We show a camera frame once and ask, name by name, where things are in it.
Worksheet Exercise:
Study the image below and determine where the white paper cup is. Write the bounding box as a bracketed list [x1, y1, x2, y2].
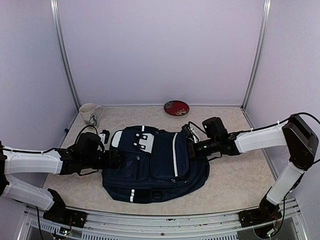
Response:
[79, 103, 104, 128]

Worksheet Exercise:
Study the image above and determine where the left corner aluminium post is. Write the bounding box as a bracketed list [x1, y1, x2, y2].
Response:
[50, 0, 81, 110]

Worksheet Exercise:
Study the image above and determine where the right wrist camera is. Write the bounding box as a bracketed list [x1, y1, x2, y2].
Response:
[181, 124, 200, 144]

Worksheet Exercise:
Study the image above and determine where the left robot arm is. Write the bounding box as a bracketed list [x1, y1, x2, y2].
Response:
[0, 132, 123, 223]

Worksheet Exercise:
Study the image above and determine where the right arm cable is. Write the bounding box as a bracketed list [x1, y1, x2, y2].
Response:
[187, 121, 208, 138]

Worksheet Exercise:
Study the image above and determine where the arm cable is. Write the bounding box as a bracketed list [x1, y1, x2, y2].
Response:
[76, 124, 100, 143]
[187, 121, 208, 138]

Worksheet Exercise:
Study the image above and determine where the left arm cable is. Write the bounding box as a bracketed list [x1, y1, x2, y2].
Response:
[76, 124, 100, 143]

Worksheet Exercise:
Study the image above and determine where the right corner aluminium post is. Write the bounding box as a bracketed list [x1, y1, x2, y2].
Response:
[241, 0, 272, 112]

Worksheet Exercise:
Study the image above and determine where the navy blue backpack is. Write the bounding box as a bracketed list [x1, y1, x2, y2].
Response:
[101, 125, 210, 204]

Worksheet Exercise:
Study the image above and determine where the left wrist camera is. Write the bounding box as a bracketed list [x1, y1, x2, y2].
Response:
[98, 129, 110, 151]

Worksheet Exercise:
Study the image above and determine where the red floral plate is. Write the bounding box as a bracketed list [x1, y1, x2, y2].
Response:
[163, 100, 190, 117]

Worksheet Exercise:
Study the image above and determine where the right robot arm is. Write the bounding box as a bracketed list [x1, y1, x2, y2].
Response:
[182, 112, 319, 222]

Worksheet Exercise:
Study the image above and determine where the corner aluminium post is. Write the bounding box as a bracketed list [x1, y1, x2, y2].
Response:
[241, 0, 272, 112]
[50, 0, 81, 110]

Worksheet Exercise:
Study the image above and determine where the metal frame rail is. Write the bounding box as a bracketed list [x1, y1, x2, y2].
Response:
[18, 202, 310, 240]

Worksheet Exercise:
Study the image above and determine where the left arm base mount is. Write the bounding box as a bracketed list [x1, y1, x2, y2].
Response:
[43, 188, 87, 228]

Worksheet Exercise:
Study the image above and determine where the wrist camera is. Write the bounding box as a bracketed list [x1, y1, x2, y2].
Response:
[181, 124, 200, 144]
[98, 129, 110, 151]

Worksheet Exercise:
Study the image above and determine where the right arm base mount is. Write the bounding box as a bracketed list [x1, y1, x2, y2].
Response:
[238, 196, 282, 228]

